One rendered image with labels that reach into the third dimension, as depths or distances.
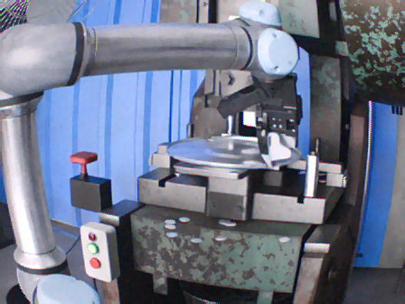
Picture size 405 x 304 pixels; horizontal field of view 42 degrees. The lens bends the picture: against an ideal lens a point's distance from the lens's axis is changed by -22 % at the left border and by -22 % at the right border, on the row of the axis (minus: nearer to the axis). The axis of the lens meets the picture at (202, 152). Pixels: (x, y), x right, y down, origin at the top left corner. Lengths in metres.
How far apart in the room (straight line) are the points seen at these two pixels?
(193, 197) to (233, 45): 0.61
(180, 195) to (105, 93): 1.56
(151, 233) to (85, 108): 1.72
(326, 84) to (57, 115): 1.84
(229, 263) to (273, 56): 0.58
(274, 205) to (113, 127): 1.69
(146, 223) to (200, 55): 0.61
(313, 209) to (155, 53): 0.65
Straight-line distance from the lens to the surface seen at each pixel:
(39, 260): 0.97
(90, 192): 1.44
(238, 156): 1.35
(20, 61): 0.79
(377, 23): 1.09
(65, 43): 0.78
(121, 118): 2.96
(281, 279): 1.34
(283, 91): 1.17
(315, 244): 1.26
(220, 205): 1.39
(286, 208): 1.38
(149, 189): 1.49
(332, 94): 1.64
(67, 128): 3.12
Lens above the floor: 1.07
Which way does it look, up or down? 12 degrees down
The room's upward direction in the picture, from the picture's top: 2 degrees clockwise
